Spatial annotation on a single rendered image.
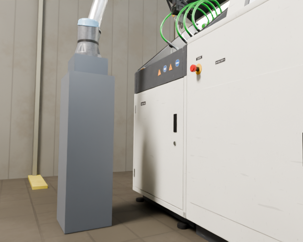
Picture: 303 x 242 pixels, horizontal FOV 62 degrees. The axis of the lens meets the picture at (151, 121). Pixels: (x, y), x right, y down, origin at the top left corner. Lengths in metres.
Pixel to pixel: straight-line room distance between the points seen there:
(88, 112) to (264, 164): 0.85
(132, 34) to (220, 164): 2.75
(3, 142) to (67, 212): 1.79
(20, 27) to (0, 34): 0.21
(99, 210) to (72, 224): 0.14
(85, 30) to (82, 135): 0.57
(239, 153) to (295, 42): 0.42
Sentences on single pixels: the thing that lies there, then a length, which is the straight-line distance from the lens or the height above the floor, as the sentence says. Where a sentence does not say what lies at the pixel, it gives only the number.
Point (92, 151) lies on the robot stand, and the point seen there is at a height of 0.39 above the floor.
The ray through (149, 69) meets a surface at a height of 0.92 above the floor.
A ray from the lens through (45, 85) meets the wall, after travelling 3.08.
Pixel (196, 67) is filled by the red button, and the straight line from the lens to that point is 1.22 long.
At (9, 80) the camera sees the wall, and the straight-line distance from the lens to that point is 3.06.
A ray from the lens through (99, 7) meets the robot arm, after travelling 1.72.
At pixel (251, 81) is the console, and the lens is 0.98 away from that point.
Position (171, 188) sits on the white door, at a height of 0.19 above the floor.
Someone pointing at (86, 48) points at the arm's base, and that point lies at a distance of 1.45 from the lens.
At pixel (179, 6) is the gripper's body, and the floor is 1.33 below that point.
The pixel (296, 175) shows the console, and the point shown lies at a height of 0.37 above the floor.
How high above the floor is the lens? 0.49
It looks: 3 degrees up
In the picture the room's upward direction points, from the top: 1 degrees clockwise
